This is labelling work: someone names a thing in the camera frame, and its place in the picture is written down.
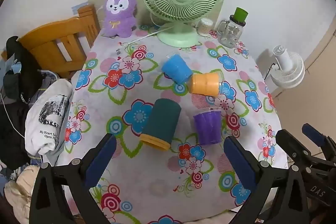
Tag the dark clothing pile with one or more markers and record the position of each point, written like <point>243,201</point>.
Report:
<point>15,113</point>

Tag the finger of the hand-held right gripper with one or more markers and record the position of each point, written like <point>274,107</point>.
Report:
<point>313,134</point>
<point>291,142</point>

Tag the floral tablecloth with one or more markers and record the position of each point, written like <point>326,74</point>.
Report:
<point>147,176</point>

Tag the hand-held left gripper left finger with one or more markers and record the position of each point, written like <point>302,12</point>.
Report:
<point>101,161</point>

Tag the dark green cup yellow rim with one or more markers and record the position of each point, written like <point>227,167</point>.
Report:
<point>161,121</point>

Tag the clear cotton swab jar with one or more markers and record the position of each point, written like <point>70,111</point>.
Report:
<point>204,27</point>

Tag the glass mug green lid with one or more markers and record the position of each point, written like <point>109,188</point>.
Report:
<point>231,32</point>

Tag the purple plush toy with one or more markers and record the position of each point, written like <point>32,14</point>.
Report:
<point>118,22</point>

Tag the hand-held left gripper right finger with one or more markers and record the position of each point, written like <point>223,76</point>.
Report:
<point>240,161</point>

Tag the white printed shirt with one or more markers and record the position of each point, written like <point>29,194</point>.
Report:
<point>52,113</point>

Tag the white fan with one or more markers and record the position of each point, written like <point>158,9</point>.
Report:
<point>288,74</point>

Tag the blue cup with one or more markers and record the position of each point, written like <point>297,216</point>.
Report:
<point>176,69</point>

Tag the orange cup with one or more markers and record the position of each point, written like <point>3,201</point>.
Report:
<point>204,83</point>

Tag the wooden chair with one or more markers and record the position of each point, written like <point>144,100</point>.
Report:
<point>52,37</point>

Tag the grey plaid cloth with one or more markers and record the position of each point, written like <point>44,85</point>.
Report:
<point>46,82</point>

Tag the purple cup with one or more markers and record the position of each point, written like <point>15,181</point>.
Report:
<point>207,129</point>

